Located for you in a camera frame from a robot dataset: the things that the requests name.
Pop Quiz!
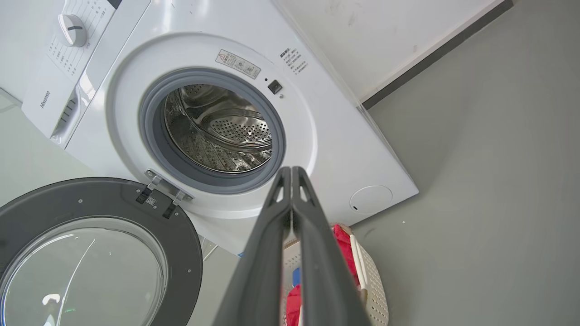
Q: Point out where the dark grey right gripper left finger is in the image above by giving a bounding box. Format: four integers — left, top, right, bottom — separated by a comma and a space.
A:
213, 166, 292, 326

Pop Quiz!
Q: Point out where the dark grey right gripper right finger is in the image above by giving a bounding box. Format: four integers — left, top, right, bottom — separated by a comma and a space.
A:
291, 166, 372, 326

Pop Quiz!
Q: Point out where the round black glass washer door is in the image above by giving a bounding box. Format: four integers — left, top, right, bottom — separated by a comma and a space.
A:
0, 177, 203, 326

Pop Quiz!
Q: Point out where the metal door hinge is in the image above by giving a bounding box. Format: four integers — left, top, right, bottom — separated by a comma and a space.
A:
136, 169, 194, 220

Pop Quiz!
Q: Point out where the white Hisense washing machine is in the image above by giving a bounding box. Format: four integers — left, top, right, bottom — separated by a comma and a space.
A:
0, 0, 420, 259

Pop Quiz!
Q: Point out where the red printed jersey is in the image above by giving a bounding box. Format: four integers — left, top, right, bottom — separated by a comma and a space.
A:
285, 224, 361, 326

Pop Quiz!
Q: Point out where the beige perforated laundry basket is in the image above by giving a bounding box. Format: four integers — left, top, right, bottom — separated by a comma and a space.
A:
281, 223, 389, 326

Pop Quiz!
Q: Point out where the round white filter cover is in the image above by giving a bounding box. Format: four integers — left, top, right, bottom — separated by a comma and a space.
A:
349, 185, 393, 215

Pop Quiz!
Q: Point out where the steel perforated washer drum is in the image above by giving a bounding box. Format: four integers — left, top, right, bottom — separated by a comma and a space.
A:
164, 84, 273, 173

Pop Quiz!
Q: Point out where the warning sticker with triangle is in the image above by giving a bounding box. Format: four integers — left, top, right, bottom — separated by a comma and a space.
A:
215, 49, 262, 80

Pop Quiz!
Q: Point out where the printed text instruction sticker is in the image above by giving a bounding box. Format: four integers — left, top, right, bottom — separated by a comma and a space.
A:
279, 47, 309, 76

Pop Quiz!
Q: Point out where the dark baseboard strip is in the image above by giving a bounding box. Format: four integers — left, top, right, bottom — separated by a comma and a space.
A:
362, 0, 514, 110

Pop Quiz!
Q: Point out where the white detergent drawer front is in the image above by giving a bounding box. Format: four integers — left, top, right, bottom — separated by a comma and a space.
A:
21, 59, 98, 148

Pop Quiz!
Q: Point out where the white round control knob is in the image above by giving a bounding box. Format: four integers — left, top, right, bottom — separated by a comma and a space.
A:
58, 14, 88, 48

